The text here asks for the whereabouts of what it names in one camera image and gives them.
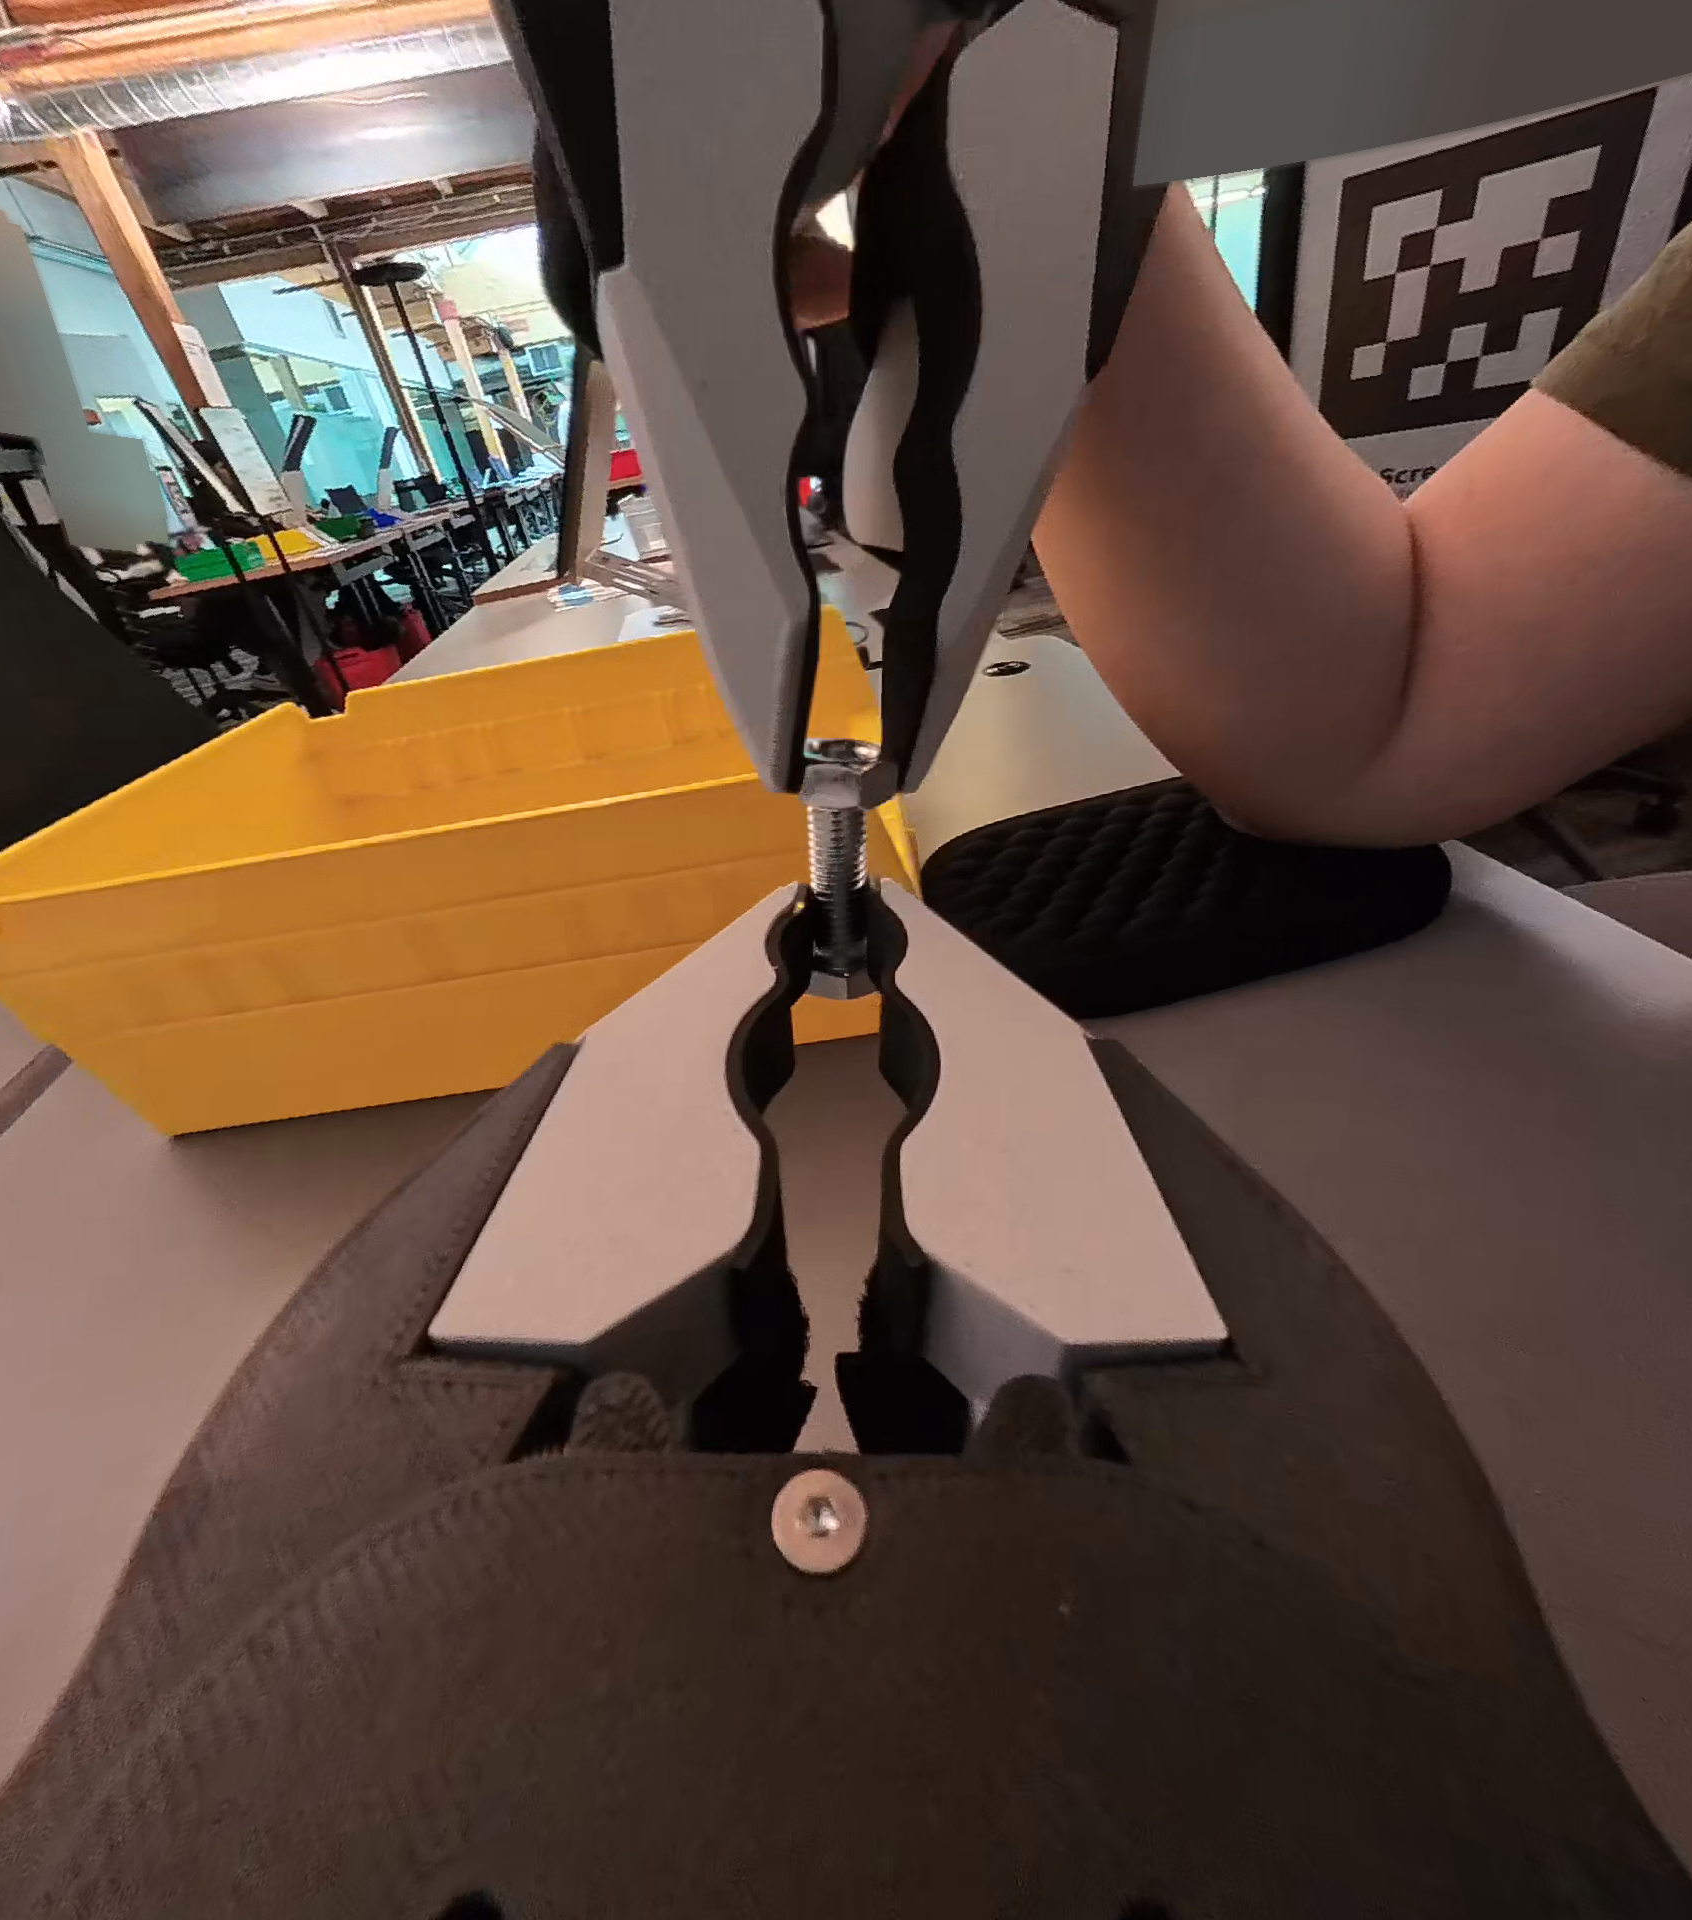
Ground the black office chair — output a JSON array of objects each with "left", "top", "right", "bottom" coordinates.
[{"left": 0, "top": 450, "right": 338, "bottom": 908}]

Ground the yellow plastic bin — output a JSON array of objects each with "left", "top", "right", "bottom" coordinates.
[{"left": 0, "top": 603, "right": 925, "bottom": 1139}]

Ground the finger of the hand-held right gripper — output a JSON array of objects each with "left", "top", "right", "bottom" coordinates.
[
  {"left": 853, "top": 0, "right": 1158, "bottom": 794},
  {"left": 591, "top": 0, "right": 836, "bottom": 794}
]

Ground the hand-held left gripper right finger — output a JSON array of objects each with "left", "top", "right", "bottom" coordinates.
[{"left": 846, "top": 882, "right": 1227, "bottom": 1451}]

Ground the red tool case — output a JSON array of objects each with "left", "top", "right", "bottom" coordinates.
[{"left": 320, "top": 606, "right": 434, "bottom": 699}]

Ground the silver ventilation duct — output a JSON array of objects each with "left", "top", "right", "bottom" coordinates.
[{"left": 0, "top": 60, "right": 536, "bottom": 145}]

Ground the black textured pad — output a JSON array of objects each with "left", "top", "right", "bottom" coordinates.
[{"left": 922, "top": 775, "right": 1454, "bottom": 1020}]

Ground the wooden workbench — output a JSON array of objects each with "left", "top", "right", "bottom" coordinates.
[{"left": 148, "top": 501, "right": 494, "bottom": 632}]

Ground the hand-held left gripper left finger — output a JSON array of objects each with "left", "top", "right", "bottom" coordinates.
[{"left": 429, "top": 882, "right": 810, "bottom": 1451}]

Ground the silver hex bolt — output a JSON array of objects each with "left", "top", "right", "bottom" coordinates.
[{"left": 794, "top": 732, "right": 899, "bottom": 977}]

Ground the black framed marker sign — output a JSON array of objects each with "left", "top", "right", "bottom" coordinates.
[{"left": 1289, "top": 67, "right": 1692, "bottom": 496}]

